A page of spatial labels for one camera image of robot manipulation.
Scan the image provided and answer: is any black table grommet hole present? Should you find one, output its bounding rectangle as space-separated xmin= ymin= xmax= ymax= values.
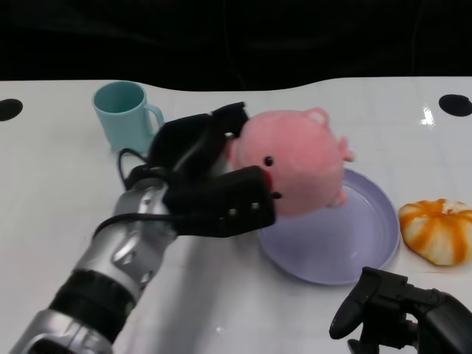
xmin=439 ymin=94 xmax=472 ymax=117
xmin=0 ymin=98 xmax=24 ymax=121

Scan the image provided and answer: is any teal plastic mug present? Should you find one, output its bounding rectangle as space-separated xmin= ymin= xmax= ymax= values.
xmin=91 ymin=81 xmax=166 ymax=154

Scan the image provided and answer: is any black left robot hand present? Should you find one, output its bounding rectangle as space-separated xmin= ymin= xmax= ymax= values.
xmin=149 ymin=102 xmax=277 ymax=239

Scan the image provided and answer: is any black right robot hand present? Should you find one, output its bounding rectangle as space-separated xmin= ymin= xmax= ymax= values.
xmin=329 ymin=266 xmax=472 ymax=354

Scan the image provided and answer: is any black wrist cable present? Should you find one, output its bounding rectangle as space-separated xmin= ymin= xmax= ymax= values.
xmin=94 ymin=148 xmax=222 ymax=237

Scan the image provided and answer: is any orange white pumpkin toy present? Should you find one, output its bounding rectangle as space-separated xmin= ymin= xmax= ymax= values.
xmin=399 ymin=198 xmax=472 ymax=266

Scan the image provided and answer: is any pink plush beaver doll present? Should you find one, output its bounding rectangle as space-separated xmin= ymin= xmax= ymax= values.
xmin=226 ymin=107 xmax=357 ymax=217

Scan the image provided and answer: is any purple plastic plate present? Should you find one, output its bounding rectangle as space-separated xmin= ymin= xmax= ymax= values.
xmin=257 ymin=167 xmax=401 ymax=285

